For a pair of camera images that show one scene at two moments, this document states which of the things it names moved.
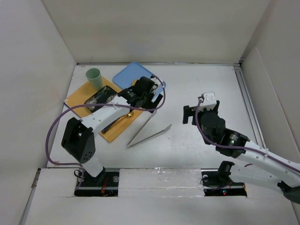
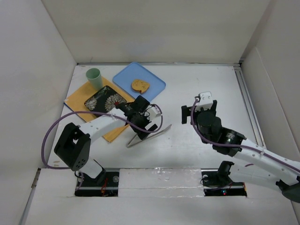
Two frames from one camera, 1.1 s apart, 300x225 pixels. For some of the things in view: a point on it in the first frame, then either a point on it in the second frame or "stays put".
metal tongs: [149, 118] stays put
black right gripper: [187, 112] stays put
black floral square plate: [102, 96] stays put
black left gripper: [154, 101] to [142, 126]
